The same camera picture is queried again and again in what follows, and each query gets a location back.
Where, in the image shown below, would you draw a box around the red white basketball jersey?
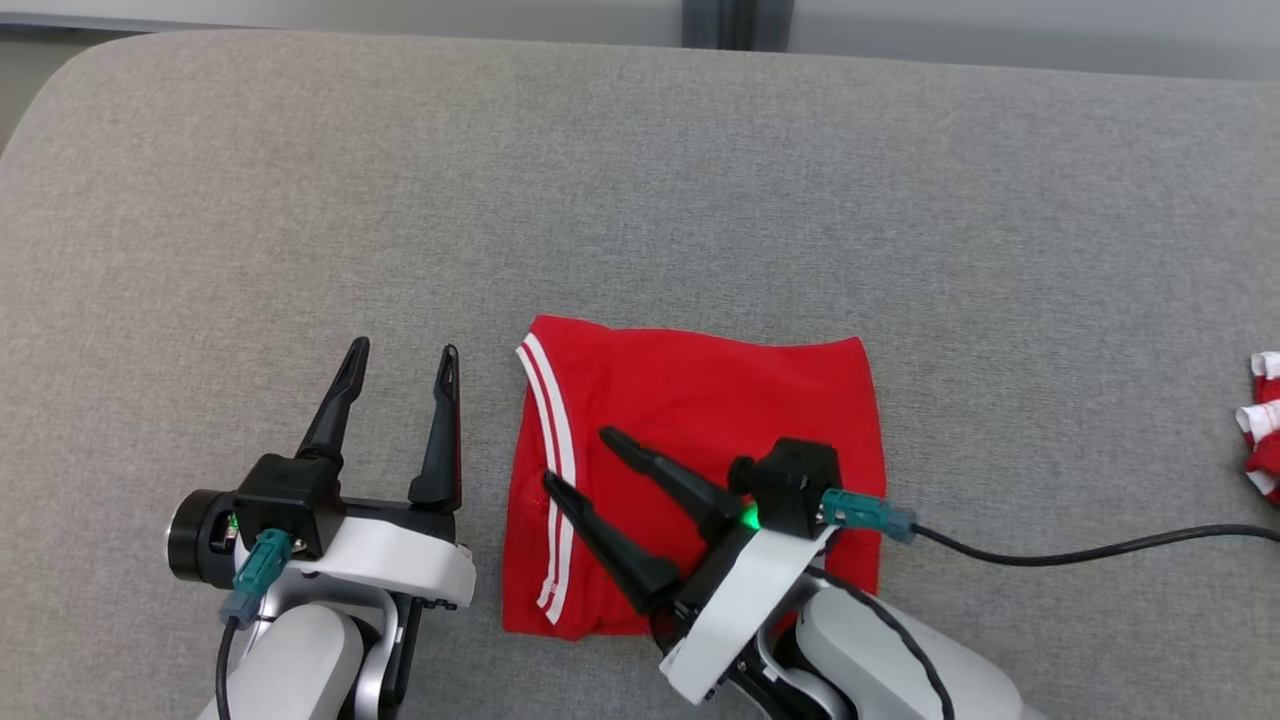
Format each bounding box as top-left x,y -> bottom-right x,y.
500,315 -> 888,641

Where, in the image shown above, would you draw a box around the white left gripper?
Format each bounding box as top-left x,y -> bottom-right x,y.
166,337 -> 477,609

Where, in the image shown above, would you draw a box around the black left camera cable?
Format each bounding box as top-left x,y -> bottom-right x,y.
215,528 -> 294,720

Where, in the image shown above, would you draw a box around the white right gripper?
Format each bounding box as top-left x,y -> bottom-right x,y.
541,427 -> 836,706

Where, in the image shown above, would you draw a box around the black camera cable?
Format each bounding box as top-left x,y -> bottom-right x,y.
818,488 -> 1280,568
215,528 -> 294,720

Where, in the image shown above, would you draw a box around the black right camera cable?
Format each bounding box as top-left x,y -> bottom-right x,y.
818,488 -> 1280,568

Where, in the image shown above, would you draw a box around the red shorts with white stripes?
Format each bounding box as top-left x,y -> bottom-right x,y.
1236,351 -> 1280,504

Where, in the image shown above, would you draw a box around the grey metal post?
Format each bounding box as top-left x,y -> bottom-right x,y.
683,0 -> 796,51

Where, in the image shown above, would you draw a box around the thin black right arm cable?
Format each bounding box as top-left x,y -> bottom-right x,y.
810,568 -> 956,720

